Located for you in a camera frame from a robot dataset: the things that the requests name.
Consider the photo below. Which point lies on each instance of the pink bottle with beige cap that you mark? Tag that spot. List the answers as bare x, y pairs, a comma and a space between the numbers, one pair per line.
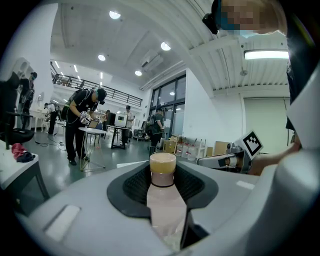
166, 205

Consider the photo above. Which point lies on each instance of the round ceiling light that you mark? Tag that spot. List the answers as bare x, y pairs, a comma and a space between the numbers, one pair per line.
101, 57
114, 14
165, 46
138, 73

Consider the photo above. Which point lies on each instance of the person's black shirt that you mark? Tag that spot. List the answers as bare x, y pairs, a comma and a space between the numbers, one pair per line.
297, 62

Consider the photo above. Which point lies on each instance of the clear water jug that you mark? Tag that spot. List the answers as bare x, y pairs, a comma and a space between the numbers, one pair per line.
192, 151
180, 149

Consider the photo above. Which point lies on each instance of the red cloth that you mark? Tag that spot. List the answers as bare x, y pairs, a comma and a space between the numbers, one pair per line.
18, 149

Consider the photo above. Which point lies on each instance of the black-framed glass window wall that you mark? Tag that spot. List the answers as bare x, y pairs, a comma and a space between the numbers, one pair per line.
172, 105

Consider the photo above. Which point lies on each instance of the dark cloth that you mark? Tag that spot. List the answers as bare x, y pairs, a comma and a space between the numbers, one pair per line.
26, 157

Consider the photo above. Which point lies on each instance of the round white table thin legs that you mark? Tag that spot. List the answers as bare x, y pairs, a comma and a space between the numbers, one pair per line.
92, 130

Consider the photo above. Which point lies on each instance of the cardboard box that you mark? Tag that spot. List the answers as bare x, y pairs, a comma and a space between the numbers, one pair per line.
170, 145

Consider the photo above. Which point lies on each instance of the person's head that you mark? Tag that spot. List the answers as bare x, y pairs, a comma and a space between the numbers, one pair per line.
250, 15

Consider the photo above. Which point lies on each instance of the black table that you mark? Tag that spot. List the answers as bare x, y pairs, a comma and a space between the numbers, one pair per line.
118, 136

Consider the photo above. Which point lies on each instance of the person's right forearm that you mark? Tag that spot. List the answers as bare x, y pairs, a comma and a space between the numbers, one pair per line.
272, 157

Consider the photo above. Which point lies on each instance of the black mezzanine railing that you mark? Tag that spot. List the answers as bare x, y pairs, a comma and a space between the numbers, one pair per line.
112, 93

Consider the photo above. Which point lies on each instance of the rectangular ceiling light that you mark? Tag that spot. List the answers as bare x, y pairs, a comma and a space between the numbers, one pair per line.
266, 54

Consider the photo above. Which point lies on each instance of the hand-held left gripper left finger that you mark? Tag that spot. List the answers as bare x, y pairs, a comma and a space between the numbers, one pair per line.
82, 232

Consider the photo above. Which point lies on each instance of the black head-mounted camera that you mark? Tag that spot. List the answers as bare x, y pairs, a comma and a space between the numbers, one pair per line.
212, 20

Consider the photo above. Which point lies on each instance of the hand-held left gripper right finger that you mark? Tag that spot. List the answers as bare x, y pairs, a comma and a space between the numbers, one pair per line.
225, 200

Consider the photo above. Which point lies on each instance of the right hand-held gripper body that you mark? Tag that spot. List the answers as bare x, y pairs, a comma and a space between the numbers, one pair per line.
250, 146

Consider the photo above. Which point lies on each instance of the white ceiling air conditioner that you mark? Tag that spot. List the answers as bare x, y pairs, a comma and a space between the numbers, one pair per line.
151, 61

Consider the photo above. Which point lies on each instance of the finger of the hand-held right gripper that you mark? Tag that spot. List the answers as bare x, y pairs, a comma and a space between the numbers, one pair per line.
210, 161

